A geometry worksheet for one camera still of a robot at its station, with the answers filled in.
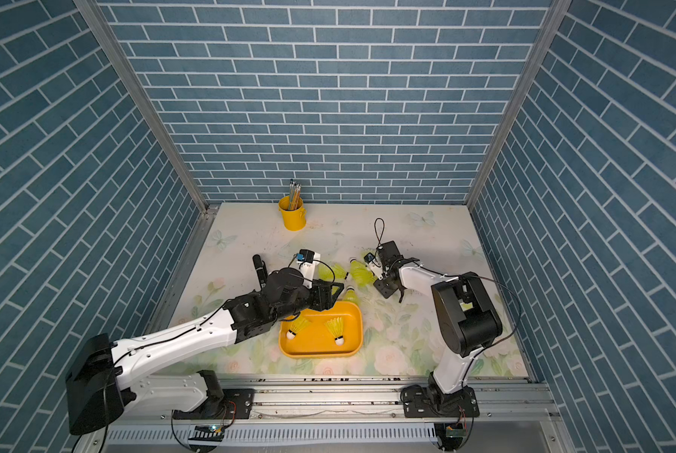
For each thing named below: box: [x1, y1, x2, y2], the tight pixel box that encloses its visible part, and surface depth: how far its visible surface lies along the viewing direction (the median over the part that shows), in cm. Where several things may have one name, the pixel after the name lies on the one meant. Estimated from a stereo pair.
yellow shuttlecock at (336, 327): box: [323, 316, 345, 347], surface depth 85 cm
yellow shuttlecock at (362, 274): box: [349, 256, 378, 289], surface depth 99 cm
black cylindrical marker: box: [252, 253, 269, 289], surface depth 100 cm
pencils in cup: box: [288, 178, 303, 211], surface depth 107 cm
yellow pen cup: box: [277, 195, 307, 232], surface depth 110 cm
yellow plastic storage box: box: [278, 301, 364, 358], surface depth 86 cm
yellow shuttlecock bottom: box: [286, 317, 312, 340], surface depth 86 cm
